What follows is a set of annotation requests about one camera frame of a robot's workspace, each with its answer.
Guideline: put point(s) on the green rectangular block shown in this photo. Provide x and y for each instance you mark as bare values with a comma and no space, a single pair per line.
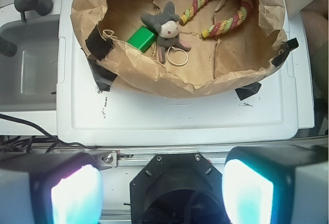
142,39

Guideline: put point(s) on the brown paper bag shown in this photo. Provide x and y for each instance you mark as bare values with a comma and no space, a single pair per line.
214,65

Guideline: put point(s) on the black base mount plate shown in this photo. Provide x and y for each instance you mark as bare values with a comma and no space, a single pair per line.
178,189

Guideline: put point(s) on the gray plastic sink basin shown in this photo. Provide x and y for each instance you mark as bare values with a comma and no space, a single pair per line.
29,78

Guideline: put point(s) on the black tape piece lower left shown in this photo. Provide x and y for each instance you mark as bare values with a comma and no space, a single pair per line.
103,77

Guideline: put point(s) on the black tape piece lower right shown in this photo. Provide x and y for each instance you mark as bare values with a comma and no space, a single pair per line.
248,90

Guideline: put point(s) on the white plastic bin lid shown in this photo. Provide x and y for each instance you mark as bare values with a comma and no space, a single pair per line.
122,117

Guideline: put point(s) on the multicolour braided rope toy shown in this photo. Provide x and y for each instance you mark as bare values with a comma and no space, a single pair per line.
237,12

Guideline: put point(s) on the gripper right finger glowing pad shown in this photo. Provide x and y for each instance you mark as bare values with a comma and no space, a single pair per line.
284,184

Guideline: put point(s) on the aluminium rail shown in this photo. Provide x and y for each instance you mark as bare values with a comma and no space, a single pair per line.
111,157

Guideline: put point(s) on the black faucet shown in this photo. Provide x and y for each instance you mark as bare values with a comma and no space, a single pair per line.
28,0

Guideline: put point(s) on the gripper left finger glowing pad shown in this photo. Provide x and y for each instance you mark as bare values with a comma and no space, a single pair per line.
50,188

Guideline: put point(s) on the gray plush animal toy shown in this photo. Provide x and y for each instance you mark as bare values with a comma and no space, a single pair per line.
165,26

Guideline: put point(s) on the black tape piece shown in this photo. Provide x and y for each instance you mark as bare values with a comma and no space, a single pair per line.
103,77
284,52
97,45
248,90

